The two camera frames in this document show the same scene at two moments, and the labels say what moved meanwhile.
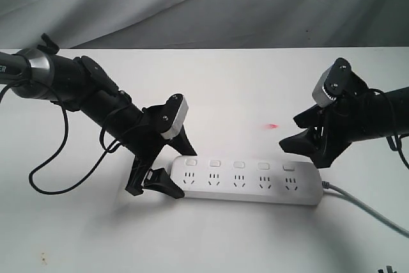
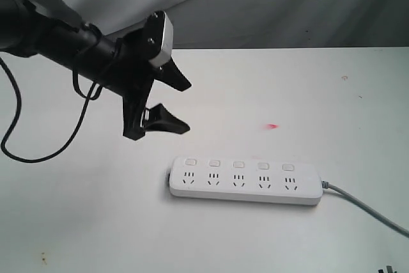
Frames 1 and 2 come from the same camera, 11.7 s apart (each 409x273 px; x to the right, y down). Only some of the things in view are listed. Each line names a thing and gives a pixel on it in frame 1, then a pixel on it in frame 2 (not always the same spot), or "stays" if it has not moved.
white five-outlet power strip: (280, 179) stays
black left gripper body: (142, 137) to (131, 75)
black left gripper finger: (158, 179) to (162, 120)
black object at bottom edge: (390, 269) stays
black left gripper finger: (183, 144) to (170, 74)
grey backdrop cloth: (174, 7) stays
